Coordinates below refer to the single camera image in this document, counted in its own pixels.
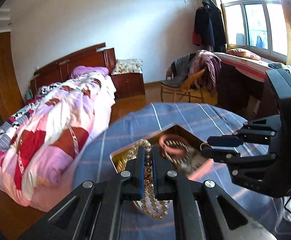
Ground white pearl necklace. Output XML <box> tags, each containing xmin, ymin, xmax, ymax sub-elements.
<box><xmin>126</xmin><ymin>139</ymin><xmax>170</xmax><ymax>220</ymax></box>

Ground pink bangle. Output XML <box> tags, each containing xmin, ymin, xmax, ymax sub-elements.
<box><xmin>159</xmin><ymin>134</ymin><xmax>188</xmax><ymax>156</ymax></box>

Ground blue plaid tablecloth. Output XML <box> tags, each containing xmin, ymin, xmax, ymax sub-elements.
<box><xmin>72</xmin><ymin>102</ymin><xmax>291</xmax><ymax>240</ymax></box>

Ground desk with pink cover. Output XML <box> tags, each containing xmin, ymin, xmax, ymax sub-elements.
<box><xmin>215</xmin><ymin>53</ymin><xmax>278</xmax><ymax>120</ymax></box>

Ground pink Genji biscuit tin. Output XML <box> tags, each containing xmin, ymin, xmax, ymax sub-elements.
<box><xmin>109</xmin><ymin>123</ymin><xmax>215</xmax><ymax>215</ymax></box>

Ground wicker chair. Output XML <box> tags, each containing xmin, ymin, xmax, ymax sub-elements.
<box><xmin>160</xmin><ymin>55</ymin><xmax>208</xmax><ymax>104</ymax></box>

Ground bed with patchwork quilt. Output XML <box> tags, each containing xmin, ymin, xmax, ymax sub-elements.
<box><xmin>0</xmin><ymin>72</ymin><xmax>116</xmax><ymax>212</ymax></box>

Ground floral pillow on desk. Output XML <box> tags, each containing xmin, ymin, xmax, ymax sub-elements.
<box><xmin>226</xmin><ymin>48</ymin><xmax>261</xmax><ymax>61</ymax></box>

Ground purple clothes on chair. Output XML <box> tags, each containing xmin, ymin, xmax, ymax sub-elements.
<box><xmin>188</xmin><ymin>50</ymin><xmax>222</xmax><ymax>92</ymax></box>

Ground hanging dark coats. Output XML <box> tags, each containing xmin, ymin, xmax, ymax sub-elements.
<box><xmin>192</xmin><ymin>0</ymin><xmax>226</xmax><ymax>53</ymax></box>

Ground window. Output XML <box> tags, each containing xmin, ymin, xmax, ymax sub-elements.
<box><xmin>220</xmin><ymin>0</ymin><xmax>287</xmax><ymax>62</ymax></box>

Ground wooden nightstand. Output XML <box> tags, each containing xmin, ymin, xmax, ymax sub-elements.
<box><xmin>111</xmin><ymin>73</ymin><xmax>145</xmax><ymax>99</ymax></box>

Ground floral cushion on nightstand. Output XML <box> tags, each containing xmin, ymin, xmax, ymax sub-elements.
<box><xmin>111</xmin><ymin>59</ymin><xmax>143</xmax><ymax>75</ymax></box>

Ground purple pillow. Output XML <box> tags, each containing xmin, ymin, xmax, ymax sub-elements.
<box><xmin>70</xmin><ymin>66</ymin><xmax>109</xmax><ymax>79</ymax></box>

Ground dark wooden headboard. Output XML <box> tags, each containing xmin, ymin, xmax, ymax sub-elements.
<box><xmin>30</xmin><ymin>43</ymin><xmax>116</xmax><ymax>94</ymax></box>

